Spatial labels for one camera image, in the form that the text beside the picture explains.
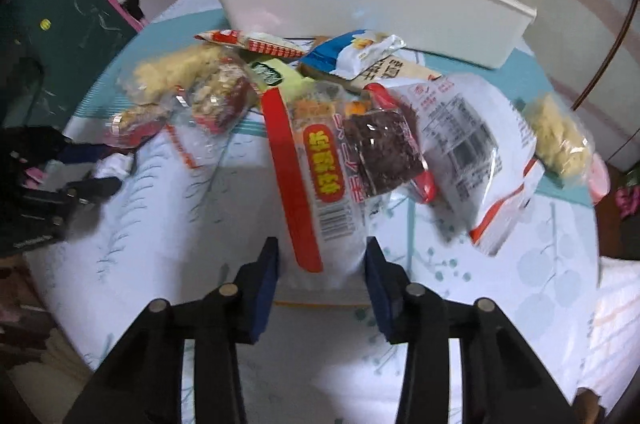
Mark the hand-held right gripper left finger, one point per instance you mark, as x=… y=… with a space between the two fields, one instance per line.
x=265 y=291

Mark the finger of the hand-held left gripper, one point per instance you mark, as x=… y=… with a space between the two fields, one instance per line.
x=85 y=154
x=95 y=190

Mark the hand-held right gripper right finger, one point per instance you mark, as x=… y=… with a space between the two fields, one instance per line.
x=377 y=296

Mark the small nut snack packet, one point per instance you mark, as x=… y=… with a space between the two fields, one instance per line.
x=135 y=121

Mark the large red white snack bag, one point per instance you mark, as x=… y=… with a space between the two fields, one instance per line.
x=310 y=204

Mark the yellow crisp snack packet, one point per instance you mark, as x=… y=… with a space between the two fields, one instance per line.
x=165 y=71
x=557 y=138

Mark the clear nut bar packet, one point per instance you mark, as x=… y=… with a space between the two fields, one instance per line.
x=220 y=96

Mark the red white snack packet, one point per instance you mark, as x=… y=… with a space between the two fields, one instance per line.
x=260 y=43

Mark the beige clear snack packet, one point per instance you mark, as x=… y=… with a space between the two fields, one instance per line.
x=395 y=73

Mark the yellow round magnet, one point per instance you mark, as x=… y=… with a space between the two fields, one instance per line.
x=45 y=23

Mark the dark brown cake packet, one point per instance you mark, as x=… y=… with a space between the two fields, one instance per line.
x=380 y=148

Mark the black chalkboard clamp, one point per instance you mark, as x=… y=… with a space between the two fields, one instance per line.
x=134 y=9

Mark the white bag with orange edge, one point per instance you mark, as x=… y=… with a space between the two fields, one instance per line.
x=465 y=143

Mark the green snack packet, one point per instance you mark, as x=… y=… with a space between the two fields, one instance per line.
x=270 y=76

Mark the white pink bedding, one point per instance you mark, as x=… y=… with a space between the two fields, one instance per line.
x=615 y=329

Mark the blue white snack packet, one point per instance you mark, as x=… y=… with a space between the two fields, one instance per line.
x=360 y=51

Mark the pink snack packet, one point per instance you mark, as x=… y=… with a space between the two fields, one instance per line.
x=599 y=179

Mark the green chalkboard with pink frame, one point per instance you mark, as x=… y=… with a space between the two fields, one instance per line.
x=60 y=53

